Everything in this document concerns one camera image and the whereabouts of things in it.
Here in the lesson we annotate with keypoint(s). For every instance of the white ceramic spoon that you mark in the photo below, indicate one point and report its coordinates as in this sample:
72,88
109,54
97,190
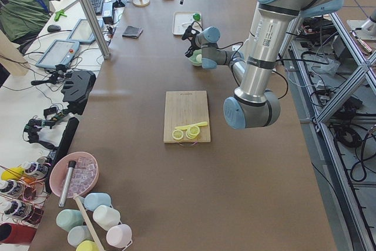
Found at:
185,24

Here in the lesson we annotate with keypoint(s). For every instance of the light green bowl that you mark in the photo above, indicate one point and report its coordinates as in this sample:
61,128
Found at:
193,58

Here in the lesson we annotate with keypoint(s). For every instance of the pink bowl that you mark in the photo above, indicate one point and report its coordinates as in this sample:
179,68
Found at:
84,178

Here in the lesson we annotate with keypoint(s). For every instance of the metal pestle in pink bowl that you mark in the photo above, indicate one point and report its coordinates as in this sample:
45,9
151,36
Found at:
66,185

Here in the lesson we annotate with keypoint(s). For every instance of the green lime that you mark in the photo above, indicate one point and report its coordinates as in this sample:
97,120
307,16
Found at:
196,16

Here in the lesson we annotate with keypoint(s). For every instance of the cream rabbit tray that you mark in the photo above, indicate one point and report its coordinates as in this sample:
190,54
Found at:
182,19

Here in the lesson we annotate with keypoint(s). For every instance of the wooden cutting board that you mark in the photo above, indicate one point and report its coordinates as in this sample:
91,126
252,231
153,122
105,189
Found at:
185,108

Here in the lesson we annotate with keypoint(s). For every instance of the folded grey cloth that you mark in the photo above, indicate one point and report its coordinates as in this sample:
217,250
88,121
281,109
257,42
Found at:
132,32

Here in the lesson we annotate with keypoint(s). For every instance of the yellow plastic knife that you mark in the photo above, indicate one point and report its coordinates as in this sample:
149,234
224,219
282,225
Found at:
185,127

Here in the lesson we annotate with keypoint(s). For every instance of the upper lemon slice stack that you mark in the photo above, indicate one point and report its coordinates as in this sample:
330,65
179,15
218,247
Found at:
193,132

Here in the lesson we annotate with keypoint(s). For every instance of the lower lemon slice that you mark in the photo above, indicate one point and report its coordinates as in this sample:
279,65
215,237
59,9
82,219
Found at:
177,134

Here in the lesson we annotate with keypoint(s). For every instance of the upper teach pendant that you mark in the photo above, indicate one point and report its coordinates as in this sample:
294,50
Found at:
82,32

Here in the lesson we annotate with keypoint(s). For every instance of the teach pendant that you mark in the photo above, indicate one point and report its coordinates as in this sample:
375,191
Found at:
82,32
60,52

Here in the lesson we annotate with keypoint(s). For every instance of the lower teach pendant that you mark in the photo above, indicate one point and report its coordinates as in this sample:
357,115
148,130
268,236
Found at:
60,52

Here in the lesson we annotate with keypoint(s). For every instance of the black computer mouse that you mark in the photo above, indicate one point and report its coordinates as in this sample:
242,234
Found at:
53,28

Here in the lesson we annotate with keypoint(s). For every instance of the seated person green shirt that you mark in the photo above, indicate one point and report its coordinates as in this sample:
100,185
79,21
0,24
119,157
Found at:
22,20

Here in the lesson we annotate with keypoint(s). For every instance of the light blue cup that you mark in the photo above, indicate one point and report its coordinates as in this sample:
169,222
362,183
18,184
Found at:
95,199

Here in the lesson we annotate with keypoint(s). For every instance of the white cup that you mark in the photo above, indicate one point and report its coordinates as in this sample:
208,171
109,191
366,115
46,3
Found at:
106,217

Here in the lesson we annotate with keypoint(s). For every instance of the pink cup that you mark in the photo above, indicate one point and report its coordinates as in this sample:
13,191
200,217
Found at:
119,236

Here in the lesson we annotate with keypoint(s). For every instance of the mint green cup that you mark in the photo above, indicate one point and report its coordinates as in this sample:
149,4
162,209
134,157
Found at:
67,219

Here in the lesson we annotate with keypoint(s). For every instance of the pale blue cup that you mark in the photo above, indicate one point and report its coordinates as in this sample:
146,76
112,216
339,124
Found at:
78,234

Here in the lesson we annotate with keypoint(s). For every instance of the yellow cup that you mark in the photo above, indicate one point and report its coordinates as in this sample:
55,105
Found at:
87,245

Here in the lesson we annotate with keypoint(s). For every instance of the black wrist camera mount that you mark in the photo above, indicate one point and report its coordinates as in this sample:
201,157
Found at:
192,30

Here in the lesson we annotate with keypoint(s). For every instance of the aluminium frame post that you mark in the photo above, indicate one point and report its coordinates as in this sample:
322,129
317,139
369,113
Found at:
95,27

